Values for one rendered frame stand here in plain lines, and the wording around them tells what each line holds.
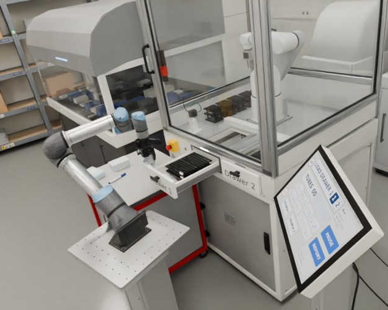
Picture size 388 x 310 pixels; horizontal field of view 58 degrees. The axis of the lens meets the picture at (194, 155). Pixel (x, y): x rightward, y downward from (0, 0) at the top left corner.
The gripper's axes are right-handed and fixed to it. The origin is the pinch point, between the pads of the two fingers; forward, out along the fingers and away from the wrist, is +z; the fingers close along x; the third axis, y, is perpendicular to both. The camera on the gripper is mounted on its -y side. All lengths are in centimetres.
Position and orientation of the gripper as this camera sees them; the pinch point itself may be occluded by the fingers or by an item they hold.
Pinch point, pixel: (153, 163)
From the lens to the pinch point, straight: 222.6
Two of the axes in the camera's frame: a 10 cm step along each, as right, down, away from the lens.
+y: -7.1, 4.2, -5.7
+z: 1.5, 8.8, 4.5
